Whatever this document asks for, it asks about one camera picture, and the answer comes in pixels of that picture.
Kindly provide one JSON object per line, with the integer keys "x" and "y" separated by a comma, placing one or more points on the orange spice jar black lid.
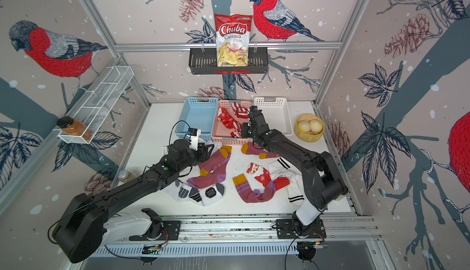
{"x": 74, "y": 127}

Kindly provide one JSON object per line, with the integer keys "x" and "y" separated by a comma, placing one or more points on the white grey patterned sock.
{"x": 182, "y": 192}

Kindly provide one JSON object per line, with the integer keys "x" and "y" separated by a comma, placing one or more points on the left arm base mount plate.
{"x": 160, "y": 231}

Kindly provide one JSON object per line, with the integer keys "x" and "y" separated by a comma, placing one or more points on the glass jar amber contents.
{"x": 125, "y": 176}

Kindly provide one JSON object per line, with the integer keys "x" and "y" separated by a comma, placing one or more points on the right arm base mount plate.
{"x": 290, "y": 229}

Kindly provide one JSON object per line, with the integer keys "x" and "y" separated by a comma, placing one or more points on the black wall-mounted wire basket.
{"x": 204, "y": 62}

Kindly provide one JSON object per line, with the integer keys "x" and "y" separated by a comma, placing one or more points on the purple yellow sock left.
{"x": 212, "y": 171}

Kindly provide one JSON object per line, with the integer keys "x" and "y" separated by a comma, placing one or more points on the white black-striped sock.
{"x": 286, "y": 175}
{"x": 212, "y": 146}

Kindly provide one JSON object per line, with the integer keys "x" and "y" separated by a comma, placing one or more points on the yellow bowl with buns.
{"x": 309, "y": 128}

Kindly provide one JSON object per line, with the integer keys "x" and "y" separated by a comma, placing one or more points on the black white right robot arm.
{"x": 321, "y": 178}

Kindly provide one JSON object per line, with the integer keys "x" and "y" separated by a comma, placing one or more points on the red snowflake sock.
{"x": 229, "y": 122}

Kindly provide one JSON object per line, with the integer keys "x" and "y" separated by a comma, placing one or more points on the red santa pattern sock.
{"x": 262, "y": 175}

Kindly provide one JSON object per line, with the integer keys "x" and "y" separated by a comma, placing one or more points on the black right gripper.
{"x": 244, "y": 127}

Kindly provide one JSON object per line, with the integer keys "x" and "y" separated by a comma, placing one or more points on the blue plastic basket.
{"x": 200, "y": 113}

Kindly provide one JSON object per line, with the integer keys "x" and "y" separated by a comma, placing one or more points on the red white striped sock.
{"x": 239, "y": 110}

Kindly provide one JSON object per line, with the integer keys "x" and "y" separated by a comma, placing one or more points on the white black-striped sock top left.
{"x": 212, "y": 146}

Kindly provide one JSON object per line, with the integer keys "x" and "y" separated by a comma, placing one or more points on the red Chuba cassava chips bag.
{"x": 232, "y": 39}

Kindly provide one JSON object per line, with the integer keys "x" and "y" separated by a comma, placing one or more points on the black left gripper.
{"x": 203, "y": 153}

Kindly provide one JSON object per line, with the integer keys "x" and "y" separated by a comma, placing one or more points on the purple yellow sock top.
{"x": 250, "y": 149}

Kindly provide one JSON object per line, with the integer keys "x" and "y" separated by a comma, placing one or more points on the clear acrylic wall shelf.
{"x": 97, "y": 103}

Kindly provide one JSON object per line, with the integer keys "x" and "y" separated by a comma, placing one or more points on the white black-striped sock right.
{"x": 286, "y": 175}

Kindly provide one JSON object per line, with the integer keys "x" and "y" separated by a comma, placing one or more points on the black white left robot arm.
{"x": 80, "y": 230}

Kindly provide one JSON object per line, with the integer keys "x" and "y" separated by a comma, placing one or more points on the purple yellow sock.
{"x": 212, "y": 171}
{"x": 248, "y": 195}
{"x": 250, "y": 149}

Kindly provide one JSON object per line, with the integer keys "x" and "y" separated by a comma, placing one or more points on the white plastic basket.
{"x": 276, "y": 113}

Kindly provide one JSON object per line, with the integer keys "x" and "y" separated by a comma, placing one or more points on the purple yellow sock bottom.
{"x": 248, "y": 195}

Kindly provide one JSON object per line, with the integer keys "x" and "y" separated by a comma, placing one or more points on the pink plastic basket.
{"x": 220, "y": 132}

